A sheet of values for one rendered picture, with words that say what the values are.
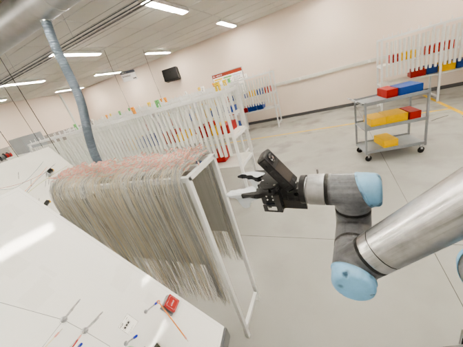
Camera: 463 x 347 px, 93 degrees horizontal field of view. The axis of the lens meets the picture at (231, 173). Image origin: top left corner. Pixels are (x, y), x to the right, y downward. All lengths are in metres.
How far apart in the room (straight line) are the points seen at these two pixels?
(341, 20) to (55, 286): 8.28
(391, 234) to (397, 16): 8.20
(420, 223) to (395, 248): 0.06
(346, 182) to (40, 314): 0.92
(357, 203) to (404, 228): 0.14
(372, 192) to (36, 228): 1.05
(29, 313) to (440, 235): 0.99
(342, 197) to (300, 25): 7.99
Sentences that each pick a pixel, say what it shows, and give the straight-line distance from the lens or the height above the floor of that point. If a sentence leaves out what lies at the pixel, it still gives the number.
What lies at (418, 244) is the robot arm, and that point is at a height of 1.56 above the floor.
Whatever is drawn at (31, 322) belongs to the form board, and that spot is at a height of 1.38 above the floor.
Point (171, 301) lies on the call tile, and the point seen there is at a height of 1.12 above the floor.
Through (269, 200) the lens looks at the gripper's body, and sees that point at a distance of 0.60.
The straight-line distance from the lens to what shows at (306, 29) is 8.37.
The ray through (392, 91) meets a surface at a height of 1.05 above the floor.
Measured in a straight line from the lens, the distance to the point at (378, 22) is 8.44.
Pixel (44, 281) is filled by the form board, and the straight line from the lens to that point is 0.99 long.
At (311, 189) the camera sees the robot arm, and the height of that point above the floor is 1.58.
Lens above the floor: 1.85
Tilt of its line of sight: 23 degrees down
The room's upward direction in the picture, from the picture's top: 16 degrees counter-clockwise
